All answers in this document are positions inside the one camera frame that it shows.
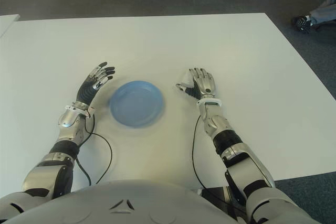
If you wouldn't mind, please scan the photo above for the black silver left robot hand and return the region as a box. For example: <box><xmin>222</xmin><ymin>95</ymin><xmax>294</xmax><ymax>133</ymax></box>
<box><xmin>76</xmin><ymin>61</ymin><xmax>116</xmax><ymax>104</ymax></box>

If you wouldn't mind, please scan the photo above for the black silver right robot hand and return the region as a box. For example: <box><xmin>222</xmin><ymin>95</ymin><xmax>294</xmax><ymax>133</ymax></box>
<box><xmin>175</xmin><ymin>67</ymin><xmax>216</xmax><ymax>101</ymax></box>

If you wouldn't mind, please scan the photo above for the white charger block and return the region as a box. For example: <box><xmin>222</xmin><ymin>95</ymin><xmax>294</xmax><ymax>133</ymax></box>
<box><xmin>181</xmin><ymin>73</ymin><xmax>195</xmax><ymax>88</ymax></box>

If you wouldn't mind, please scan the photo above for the blue round plate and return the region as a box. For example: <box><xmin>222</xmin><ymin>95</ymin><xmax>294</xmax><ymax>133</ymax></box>
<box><xmin>109</xmin><ymin>80</ymin><xmax>166</xmax><ymax>130</ymax></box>

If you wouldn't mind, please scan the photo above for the white side table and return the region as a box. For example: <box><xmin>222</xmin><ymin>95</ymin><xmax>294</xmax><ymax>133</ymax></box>
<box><xmin>0</xmin><ymin>14</ymin><xmax>21</xmax><ymax>38</ymax></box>

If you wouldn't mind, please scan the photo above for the black wheeled object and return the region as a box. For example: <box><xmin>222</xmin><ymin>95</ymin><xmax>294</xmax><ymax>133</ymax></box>
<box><xmin>291</xmin><ymin>15</ymin><xmax>312</xmax><ymax>35</ymax></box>

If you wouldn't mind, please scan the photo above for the grey robot torso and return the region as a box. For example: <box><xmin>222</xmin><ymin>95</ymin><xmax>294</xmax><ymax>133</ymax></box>
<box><xmin>5</xmin><ymin>179</ymin><xmax>253</xmax><ymax>224</ymax></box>

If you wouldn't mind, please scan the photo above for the grey trouser leg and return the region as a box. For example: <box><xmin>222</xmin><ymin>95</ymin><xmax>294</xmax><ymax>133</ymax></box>
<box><xmin>308</xmin><ymin>0</ymin><xmax>336</xmax><ymax>29</ymax></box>

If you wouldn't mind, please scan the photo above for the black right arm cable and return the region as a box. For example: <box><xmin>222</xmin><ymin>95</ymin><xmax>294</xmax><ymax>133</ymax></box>
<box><xmin>191</xmin><ymin>115</ymin><xmax>211</xmax><ymax>190</ymax></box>

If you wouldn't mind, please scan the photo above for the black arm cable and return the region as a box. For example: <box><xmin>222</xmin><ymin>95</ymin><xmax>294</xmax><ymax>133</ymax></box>
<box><xmin>191</xmin><ymin>115</ymin><xmax>211</xmax><ymax>190</ymax></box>
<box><xmin>76</xmin><ymin>113</ymin><xmax>113</xmax><ymax>187</ymax></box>

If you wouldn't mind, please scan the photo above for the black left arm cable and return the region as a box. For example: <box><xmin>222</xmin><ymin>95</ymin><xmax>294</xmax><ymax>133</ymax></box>
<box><xmin>76</xmin><ymin>113</ymin><xmax>113</xmax><ymax>187</ymax></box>

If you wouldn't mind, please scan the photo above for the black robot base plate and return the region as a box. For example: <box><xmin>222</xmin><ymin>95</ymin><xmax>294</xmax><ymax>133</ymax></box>
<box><xmin>199</xmin><ymin>186</ymin><xmax>239</xmax><ymax>224</ymax></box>

